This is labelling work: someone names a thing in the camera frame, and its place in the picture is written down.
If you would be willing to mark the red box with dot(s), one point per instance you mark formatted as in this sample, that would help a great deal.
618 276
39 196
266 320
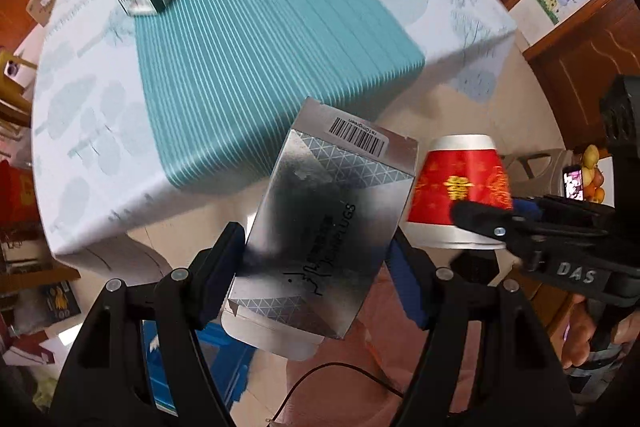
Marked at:
15 192

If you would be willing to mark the person's right hand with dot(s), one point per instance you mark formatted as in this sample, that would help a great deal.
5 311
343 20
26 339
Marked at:
577 332

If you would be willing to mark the dark book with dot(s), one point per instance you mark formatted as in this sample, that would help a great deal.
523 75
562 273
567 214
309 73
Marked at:
60 302

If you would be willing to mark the yellow stool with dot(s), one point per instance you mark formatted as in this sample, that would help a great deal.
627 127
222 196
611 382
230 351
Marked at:
15 97

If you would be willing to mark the table with teal tablecloth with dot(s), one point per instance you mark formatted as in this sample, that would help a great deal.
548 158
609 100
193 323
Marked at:
450 7

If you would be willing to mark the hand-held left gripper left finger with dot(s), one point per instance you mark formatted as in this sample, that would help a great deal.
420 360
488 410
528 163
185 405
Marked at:
215 287

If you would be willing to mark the blue plastic crate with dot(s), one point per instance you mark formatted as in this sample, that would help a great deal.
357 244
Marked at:
225 357

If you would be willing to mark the grey plastic stool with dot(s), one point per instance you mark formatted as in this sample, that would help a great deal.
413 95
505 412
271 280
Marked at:
555 177

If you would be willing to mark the white security camera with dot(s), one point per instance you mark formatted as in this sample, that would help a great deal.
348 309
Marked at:
17 71

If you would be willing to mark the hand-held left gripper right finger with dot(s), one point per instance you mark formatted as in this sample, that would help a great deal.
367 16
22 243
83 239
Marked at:
407 287

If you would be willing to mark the brown wooden wardrobe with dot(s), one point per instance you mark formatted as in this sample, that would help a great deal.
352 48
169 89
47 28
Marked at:
575 82

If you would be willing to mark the silver cardboard box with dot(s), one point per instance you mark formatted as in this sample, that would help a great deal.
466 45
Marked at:
320 217

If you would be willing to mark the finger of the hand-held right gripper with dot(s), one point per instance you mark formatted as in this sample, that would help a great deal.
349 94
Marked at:
480 219
530 208

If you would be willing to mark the phone with lit screen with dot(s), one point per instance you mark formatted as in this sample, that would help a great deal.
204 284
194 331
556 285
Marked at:
574 184

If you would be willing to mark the red paper cup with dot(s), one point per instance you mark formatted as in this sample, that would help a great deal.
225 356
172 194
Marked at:
450 167

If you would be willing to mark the teal striped table runner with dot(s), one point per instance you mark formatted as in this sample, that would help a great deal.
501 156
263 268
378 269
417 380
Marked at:
280 47

